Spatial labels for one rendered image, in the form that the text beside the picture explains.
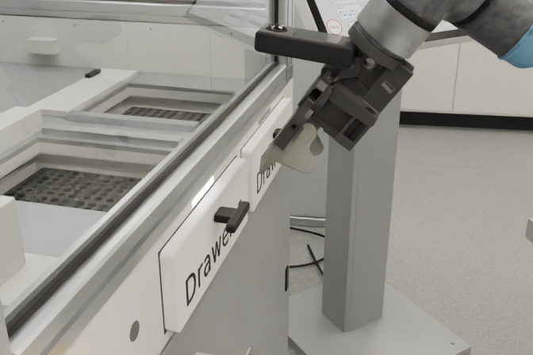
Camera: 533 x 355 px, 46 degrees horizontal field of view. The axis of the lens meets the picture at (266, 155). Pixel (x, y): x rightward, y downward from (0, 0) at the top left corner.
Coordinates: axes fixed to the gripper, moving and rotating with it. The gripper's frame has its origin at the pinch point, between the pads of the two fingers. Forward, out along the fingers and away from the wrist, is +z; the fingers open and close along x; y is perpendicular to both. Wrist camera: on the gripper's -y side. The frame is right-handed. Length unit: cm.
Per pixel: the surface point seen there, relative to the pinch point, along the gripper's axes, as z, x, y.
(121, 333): 13.2, -24.7, -1.2
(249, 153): 9.8, 16.4, -1.7
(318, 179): 75, 161, 28
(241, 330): 38.0, 14.9, 16.1
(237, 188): 11.7, 8.7, 0.0
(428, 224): 67, 173, 78
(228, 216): 9.5, -2.0, 0.9
